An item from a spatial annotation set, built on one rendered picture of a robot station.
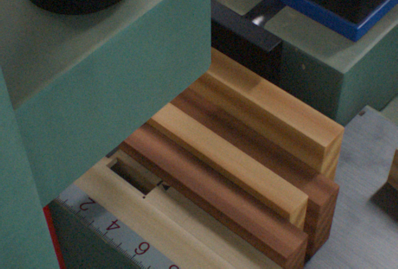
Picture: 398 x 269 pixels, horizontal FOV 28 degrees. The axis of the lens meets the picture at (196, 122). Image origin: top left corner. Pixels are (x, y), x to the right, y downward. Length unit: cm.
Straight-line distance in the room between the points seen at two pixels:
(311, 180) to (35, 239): 18
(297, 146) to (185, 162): 6
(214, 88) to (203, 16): 8
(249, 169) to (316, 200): 4
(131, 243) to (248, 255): 6
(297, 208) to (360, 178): 9
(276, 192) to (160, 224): 6
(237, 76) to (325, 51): 7
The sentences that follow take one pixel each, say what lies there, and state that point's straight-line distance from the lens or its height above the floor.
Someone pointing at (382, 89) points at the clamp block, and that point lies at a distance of 56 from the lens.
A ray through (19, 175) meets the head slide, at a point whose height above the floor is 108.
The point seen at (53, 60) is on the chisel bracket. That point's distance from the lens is 33.
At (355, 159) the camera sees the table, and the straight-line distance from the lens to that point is 51.
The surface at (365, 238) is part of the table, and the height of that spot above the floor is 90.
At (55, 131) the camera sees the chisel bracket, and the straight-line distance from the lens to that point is 34.
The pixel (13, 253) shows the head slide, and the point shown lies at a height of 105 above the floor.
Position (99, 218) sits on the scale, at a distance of 42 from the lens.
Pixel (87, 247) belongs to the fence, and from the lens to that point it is 44.
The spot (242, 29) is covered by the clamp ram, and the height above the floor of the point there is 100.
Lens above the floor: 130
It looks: 50 degrees down
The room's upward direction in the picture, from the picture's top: 1 degrees counter-clockwise
